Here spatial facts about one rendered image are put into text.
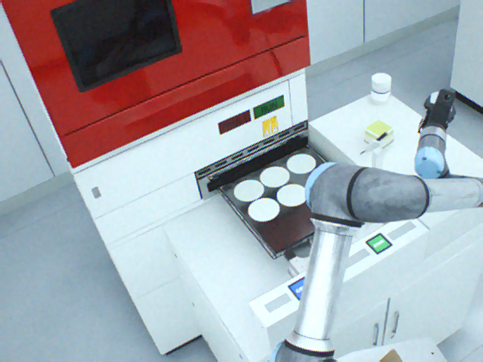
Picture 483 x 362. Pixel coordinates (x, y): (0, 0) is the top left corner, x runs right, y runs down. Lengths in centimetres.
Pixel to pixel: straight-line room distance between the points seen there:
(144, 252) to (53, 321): 104
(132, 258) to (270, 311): 67
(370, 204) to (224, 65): 68
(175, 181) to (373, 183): 85
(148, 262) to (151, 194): 31
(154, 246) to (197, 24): 82
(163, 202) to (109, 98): 49
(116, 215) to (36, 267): 141
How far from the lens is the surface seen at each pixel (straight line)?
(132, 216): 180
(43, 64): 138
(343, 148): 182
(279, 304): 143
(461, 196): 129
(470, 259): 198
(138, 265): 196
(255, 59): 162
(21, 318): 294
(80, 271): 297
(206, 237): 179
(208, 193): 186
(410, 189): 112
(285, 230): 166
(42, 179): 345
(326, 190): 116
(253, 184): 181
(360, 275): 149
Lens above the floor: 215
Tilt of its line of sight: 43 degrees down
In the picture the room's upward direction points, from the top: 10 degrees counter-clockwise
